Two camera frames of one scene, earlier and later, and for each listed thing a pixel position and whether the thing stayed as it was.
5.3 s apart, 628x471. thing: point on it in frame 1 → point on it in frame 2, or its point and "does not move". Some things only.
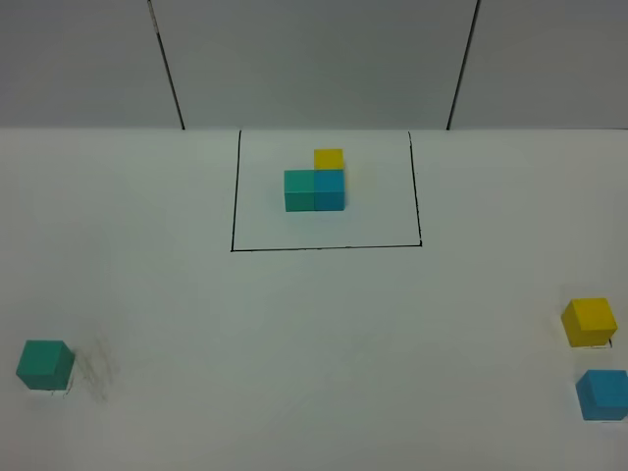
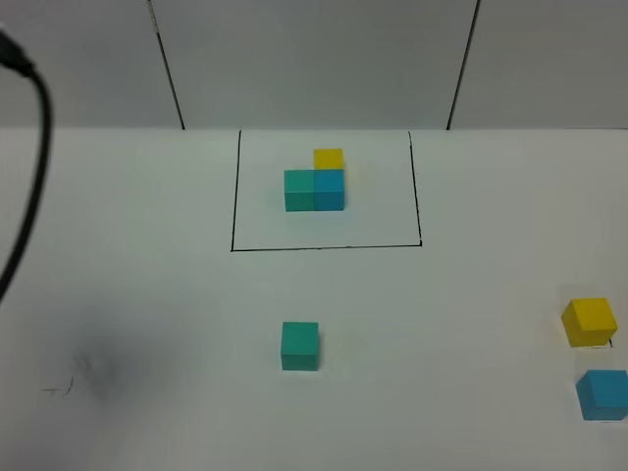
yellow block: x=589 y=322 does not move
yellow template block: x=329 y=159 does not move
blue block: x=603 y=394 does not move
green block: x=45 y=364 → x=299 y=347
